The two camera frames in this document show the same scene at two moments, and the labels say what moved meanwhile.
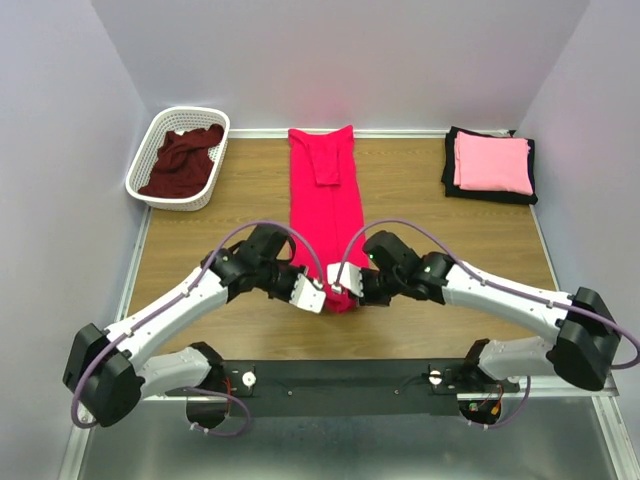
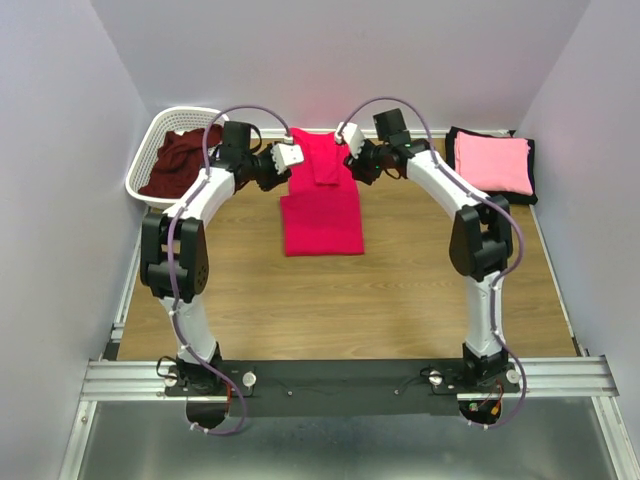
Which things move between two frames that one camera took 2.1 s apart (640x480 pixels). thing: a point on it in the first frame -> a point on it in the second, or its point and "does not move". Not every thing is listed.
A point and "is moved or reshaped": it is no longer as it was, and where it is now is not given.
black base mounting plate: x=346 y=389 does not move
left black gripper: x=295 y=272 -> x=276 y=179
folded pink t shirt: x=492 y=163 does not move
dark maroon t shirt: x=183 y=164 does not move
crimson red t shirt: x=325 y=211 is moved or reshaped
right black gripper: x=367 y=298 -> x=356 y=168
